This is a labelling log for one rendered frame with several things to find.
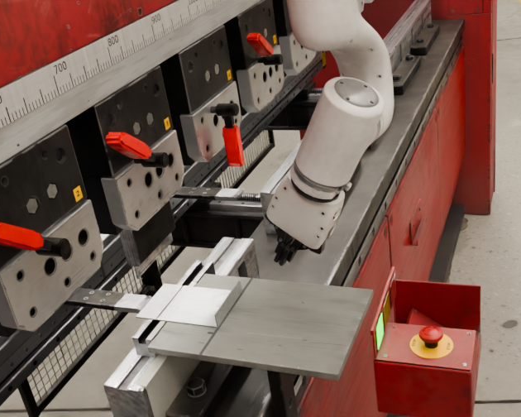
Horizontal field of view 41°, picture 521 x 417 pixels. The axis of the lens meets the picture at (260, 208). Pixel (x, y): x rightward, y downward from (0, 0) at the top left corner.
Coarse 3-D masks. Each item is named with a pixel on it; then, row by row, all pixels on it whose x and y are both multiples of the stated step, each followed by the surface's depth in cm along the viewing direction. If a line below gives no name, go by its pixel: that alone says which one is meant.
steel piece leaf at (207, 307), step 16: (192, 288) 103; (208, 288) 103; (240, 288) 100; (176, 304) 100; (192, 304) 100; (208, 304) 99; (224, 304) 95; (160, 320) 97; (176, 320) 97; (192, 320) 96; (208, 320) 96
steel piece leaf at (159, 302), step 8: (160, 288) 105; (168, 288) 104; (176, 288) 104; (160, 296) 103; (168, 296) 102; (152, 304) 101; (160, 304) 101; (144, 312) 100; (152, 312) 99; (160, 312) 99
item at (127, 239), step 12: (168, 204) 97; (156, 216) 95; (168, 216) 97; (144, 228) 92; (156, 228) 95; (168, 228) 98; (132, 240) 90; (144, 240) 92; (156, 240) 95; (168, 240) 100; (132, 252) 91; (144, 252) 92; (156, 252) 97; (132, 264) 92; (144, 264) 94
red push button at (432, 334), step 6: (420, 330) 118; (426, 330) 117; (432, 330) 117; (438, 330) 117; (420, 336) 117; (426, 336) 116; (432, 336) 116; (438, 336) 116; (426, 342) 116; (432, 342) 116
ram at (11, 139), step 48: (0, 0) 62; (48, 0) 68; (96, 0) 75; (144, 0) 84; (240, 0) 109; (0, 48) 63; (48, 48) 69; (144, 48) 84; (96, 96) 76; (0, 144) 63
